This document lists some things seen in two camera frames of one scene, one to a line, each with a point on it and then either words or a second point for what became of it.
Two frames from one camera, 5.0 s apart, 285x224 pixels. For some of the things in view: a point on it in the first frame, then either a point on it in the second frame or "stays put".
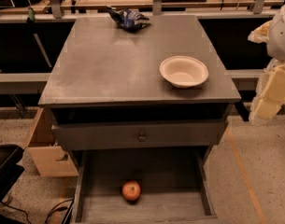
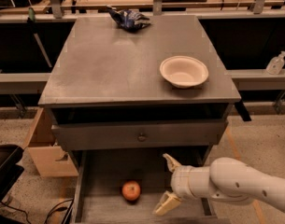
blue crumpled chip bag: [130, 21] stays put
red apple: [132, 190] stays put
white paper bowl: [184, 71] stays put
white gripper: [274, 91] → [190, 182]
